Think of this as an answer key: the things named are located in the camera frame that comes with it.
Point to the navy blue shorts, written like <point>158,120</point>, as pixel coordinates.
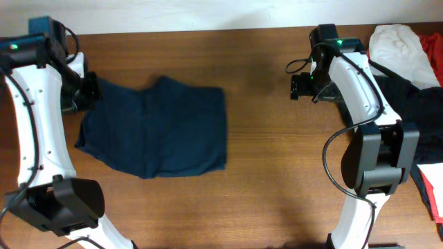
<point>167,130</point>

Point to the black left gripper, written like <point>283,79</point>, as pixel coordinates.
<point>90,88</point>

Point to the red garment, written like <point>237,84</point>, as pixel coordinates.
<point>432,46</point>

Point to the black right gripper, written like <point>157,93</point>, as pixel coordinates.
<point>296,86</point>

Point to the black shorts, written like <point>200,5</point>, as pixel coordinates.
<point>423,108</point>

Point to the white garment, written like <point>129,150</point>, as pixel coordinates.
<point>398,48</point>

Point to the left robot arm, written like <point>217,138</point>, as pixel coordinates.
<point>45,82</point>

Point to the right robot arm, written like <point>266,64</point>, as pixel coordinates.
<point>379,156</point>

